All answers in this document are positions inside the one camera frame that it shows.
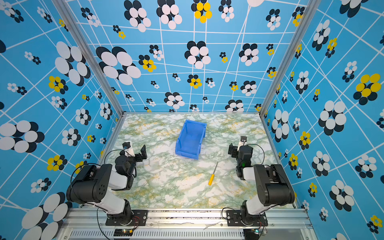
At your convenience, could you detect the yellow handled screwdriver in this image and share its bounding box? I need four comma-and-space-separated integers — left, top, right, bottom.
208, 162, 219, 186

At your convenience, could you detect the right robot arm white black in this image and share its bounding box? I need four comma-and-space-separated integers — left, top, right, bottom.
228, 144, 295, 220

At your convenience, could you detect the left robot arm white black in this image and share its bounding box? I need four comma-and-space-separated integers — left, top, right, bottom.
66, 142, 147, 221

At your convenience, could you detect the blue plastic storage bin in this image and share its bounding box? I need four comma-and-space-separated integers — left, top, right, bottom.
175, 120, 207, 160

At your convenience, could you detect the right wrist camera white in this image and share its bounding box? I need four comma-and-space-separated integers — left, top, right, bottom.
237, 136, 247, 152

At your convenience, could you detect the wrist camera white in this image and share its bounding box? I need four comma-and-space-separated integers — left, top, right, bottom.
123, 142, 135, 157
237, 136, 247, 152

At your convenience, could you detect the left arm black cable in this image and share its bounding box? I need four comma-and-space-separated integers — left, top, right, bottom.
69, 149, 124, 193

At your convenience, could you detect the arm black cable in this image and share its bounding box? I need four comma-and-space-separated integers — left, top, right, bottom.
69, 149, 124, 193
247, 143, 266, 165

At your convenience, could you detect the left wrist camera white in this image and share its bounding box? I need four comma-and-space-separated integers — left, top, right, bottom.
123, 142, 135, 157

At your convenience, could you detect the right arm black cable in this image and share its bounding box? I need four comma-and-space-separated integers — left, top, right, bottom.
247, 143, 266, 165

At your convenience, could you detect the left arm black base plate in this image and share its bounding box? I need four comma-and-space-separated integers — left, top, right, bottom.
106, 210, 149, 227

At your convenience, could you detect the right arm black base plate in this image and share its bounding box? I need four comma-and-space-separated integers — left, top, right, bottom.
224, 210, 268, 228

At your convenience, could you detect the aluminium front frame rail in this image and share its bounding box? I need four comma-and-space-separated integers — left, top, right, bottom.
57, 208, 317, 240

